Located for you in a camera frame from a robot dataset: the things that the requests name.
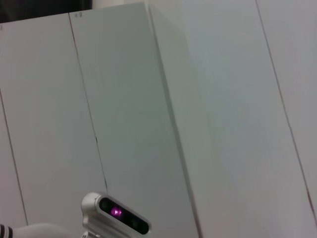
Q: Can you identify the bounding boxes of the white partition board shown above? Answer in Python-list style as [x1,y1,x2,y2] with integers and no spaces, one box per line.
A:
[0,1,317,238]

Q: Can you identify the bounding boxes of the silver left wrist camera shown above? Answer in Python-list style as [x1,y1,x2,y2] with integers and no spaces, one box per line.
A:
[81,192,152,238]

